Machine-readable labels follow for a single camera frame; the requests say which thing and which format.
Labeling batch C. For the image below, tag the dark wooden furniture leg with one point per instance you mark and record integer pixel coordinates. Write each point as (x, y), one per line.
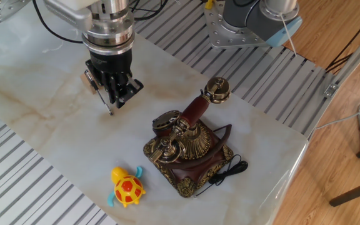
(355, 191)

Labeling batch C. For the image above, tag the glossy marble pattern mat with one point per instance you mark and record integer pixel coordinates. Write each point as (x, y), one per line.
(58, 125)

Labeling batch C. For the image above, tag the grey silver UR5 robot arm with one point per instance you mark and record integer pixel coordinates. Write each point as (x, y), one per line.
(111, 31)

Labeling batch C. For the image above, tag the aluminium frame rail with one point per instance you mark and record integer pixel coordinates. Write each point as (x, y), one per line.
(352, 62)

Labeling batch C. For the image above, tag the antique brass rotary phone base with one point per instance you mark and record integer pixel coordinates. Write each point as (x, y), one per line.
(198, 147)

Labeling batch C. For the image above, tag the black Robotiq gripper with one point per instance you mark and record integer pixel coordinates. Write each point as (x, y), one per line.
(112, 64)

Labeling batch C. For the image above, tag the brass and maroon phone handset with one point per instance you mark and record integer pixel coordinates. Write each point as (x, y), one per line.
(195, 109)

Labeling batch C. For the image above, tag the silver and black pen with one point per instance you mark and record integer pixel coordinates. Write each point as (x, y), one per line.
(103, 100)

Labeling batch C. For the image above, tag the silver robot base mounting plate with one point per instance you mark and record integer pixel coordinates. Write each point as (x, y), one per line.
(230, 34)

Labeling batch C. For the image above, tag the yellow orange turtle toy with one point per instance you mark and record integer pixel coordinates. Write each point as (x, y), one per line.
(127, 189)

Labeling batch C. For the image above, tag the small yellow plastic item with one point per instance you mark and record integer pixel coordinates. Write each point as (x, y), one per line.
(208, 3)

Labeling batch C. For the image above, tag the small wooden cube block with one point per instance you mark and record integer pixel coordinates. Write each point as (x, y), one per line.
(86, 84)

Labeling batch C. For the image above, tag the white zip tie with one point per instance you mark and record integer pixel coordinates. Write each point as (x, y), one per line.
(288, 34)

